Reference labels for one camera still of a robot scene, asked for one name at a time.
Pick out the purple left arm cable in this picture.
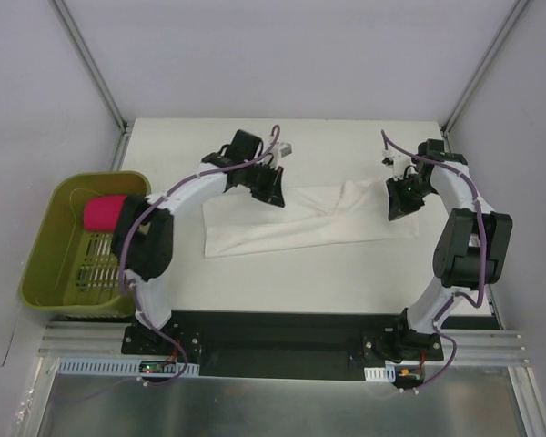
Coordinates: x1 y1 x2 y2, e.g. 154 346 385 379
72 125 281 401

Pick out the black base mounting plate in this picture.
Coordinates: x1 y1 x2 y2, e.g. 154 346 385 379
121 310 443 381

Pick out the rolled pink t shirt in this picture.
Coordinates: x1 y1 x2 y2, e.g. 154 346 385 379
83 195 126 233

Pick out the aluminium frame post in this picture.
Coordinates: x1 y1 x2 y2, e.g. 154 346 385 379
49 0 133 134
440 0 532 139

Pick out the olive green plastic basket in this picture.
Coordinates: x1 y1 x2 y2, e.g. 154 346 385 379
19 171 150 318

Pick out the right white cable duct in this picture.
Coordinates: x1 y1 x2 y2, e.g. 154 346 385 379
364 366 396 383

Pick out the left aluminium frame post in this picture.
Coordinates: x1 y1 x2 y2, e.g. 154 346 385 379
49 0 133 134

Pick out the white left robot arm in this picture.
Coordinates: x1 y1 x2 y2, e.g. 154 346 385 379
111 125 285 354

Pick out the right aluminium frame post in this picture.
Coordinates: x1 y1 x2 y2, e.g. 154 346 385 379
440 0 532 139

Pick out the white t shirt red print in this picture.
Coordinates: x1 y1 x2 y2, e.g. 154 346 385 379
203 178 419 259

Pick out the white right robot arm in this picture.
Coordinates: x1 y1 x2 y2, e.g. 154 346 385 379
382 136 513 360

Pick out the white cable duct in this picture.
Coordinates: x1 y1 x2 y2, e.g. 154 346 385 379
57 358 200 379
364 366 396 383

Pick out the left white cable duct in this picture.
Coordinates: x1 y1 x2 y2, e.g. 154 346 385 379
57 358 200 379

